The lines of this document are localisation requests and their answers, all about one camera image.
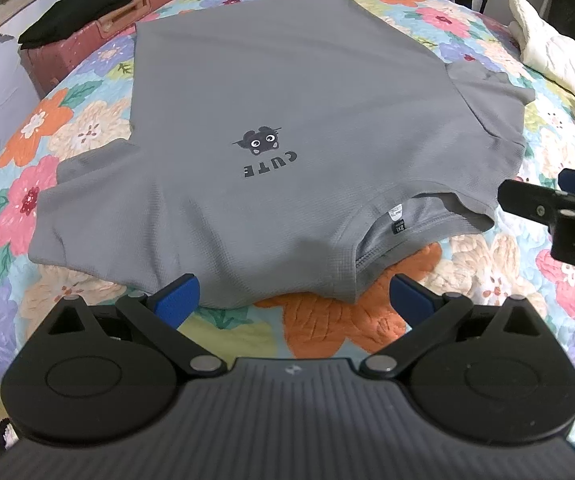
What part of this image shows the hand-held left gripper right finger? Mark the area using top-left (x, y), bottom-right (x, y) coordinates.
top-left (360, 274), bottom-right (543, 376)

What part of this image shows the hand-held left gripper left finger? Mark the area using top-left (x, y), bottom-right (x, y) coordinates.
top-left (42, 274), bottom-right (227, 376)

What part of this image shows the grey t-shirt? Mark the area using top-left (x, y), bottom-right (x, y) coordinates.
top-left (28, 0), bottom-right (536, 310)

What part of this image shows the white quilted blanket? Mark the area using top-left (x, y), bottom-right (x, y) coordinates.
top-left (509, 0), bottom-right (575, 166)

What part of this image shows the floral quilt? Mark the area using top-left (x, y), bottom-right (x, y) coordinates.
top-left (0, 0), bottom-right (575, 461)

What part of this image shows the black folded cloth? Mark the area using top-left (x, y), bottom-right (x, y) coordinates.
top-left (18, 0), bottom-right (139, 51)

